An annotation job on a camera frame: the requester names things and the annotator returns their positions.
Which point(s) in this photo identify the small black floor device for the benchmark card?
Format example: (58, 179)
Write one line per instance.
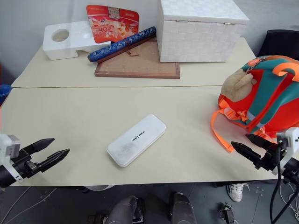
(226, 213)

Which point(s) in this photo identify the blue plastic object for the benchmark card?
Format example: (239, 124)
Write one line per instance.
(4, 93)

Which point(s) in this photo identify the white styrofoam block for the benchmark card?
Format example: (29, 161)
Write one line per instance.
(70, 39)

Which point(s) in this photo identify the blue patterned rolled scroll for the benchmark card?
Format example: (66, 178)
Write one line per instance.
(121, 44)

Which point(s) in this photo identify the brown framed board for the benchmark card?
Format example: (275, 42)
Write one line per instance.
(140, 65)

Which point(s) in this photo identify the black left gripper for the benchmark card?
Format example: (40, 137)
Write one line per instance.
(24, 166)

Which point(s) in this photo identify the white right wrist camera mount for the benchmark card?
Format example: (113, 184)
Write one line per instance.
(292, 140)

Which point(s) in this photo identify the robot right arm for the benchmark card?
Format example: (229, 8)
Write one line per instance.
(293, 170)

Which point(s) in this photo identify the dark rounded shape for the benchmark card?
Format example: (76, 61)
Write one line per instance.
(183, 207)
(123, 210)

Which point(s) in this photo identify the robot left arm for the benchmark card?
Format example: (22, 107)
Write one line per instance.
(4, 176)

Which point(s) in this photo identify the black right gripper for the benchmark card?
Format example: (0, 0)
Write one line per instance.
(271, 158)

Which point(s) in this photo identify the white rectangular case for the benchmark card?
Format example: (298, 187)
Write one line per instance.
(136, 141)

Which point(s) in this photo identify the large white hinged box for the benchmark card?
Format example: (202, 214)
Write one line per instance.
(198, 35)

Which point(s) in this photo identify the orange and teal backpack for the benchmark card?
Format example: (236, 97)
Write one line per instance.
(268, 98)

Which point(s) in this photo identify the red printed hand fan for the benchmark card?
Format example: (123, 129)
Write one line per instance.
(112, 23)

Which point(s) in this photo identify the white sneaker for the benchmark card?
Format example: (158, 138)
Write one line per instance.
(236, 191)

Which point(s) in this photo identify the black chair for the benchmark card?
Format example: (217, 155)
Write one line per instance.
(280, 42)

